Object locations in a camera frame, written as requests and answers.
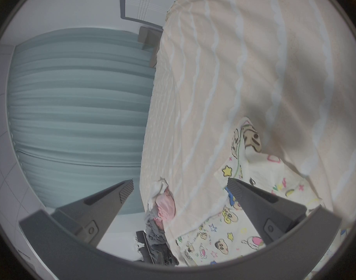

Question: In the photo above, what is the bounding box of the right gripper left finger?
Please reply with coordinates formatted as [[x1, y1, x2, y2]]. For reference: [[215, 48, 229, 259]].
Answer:
[[51, 179, 134, 247]]

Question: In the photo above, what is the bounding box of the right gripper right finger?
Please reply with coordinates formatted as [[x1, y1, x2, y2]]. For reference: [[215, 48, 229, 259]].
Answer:
[[227, 177, 307, 247]]

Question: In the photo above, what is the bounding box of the white printed pyjama top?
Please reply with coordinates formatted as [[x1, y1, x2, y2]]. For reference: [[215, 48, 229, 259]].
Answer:
[[176, 117, 351, 267]]

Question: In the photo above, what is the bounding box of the pile of clothes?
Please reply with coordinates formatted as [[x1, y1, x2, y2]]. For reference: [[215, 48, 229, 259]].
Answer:
[[144, 178, 180, 266]]

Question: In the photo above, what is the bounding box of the blue-green curtain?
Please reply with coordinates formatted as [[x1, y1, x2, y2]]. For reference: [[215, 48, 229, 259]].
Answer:
[[7, 28, 164, 167], [16, 150, 147, 216]]

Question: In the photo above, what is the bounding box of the black chest of drawers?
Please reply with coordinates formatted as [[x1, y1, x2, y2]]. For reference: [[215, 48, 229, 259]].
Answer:
[[135, 230, 156, 263]]

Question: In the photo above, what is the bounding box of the bed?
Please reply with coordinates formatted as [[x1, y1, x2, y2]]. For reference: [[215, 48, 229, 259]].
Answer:
[[120, 0, 356, 267]]

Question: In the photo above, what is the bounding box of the grey bedside table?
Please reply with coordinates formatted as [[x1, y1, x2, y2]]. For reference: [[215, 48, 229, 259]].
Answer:
[[138, 26, 163, 68]]

